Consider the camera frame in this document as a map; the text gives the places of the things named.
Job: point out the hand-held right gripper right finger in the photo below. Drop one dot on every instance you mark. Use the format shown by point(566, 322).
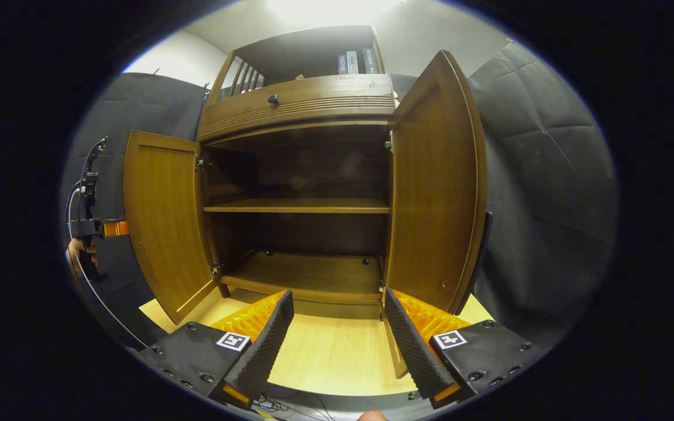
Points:
point(413, 351)

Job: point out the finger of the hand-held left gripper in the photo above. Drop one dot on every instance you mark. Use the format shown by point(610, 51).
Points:
point(116, 228)

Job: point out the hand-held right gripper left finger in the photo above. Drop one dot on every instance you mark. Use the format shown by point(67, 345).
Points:
point(267, 351)

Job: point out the wooden shoe cabinet door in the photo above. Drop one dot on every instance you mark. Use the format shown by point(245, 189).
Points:
point(164, 222)
point(430, 204)

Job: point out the wooden double-door shoe cabinet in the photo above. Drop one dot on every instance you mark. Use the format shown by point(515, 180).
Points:
point(302, 204)

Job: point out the wooden cabinet drawer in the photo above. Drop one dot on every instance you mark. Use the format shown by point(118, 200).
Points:
point(325, 96)

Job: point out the black backdrop cloth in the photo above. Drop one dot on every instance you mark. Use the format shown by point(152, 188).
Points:
point(547, 175)

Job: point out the ceiling light panel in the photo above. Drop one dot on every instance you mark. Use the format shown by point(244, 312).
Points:
point(334, 9)

